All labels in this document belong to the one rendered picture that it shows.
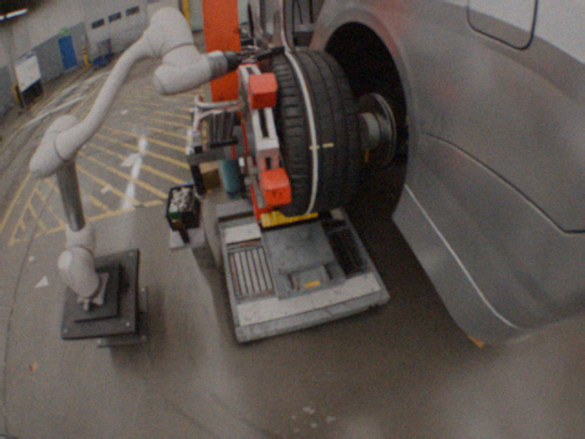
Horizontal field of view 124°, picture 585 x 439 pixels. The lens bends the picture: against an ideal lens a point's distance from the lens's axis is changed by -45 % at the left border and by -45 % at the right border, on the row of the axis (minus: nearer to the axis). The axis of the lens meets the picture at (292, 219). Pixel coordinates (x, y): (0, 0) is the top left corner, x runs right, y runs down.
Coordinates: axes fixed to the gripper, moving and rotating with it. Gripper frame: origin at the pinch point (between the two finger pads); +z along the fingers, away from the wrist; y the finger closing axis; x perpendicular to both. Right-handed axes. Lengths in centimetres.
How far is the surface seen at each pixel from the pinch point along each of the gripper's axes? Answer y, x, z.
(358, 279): 41, -111, 20
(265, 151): 19.6, -23.8, -19.6
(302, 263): 20, -97, -3
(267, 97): 15.8, -8.9, -15.3
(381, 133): 28, -31, 29
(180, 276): -30, -119, -57
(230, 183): -17, -61, -16
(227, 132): 8.7, -19.2, -25.7
